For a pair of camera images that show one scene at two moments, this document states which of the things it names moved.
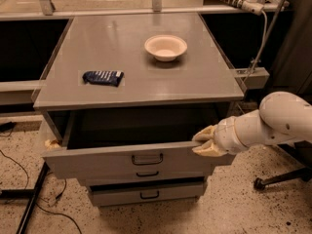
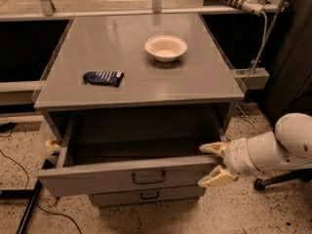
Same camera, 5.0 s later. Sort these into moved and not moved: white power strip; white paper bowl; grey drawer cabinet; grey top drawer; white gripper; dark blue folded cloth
Moved: grey top drawer; white gripper
Not moved: white paper bowl; grey drawer cabinet; dark blue folded cloth; white power strip
